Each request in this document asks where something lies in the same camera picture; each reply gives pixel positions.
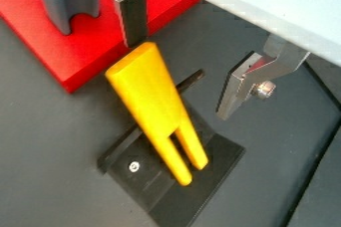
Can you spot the yellow forked square-circle object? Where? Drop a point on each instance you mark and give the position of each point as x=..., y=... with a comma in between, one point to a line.
x=142, y=81

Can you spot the black curved cradle stand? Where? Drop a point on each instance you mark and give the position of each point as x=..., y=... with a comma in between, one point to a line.
x=133, y=162

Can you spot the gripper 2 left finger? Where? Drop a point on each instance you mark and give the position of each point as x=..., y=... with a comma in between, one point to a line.
x=133, y=16

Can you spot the red fixture base block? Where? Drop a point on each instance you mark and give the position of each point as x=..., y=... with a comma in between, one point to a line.
x=77, y=57

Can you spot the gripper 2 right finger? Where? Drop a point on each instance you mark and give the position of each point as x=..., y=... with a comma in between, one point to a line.
x=251, y=77

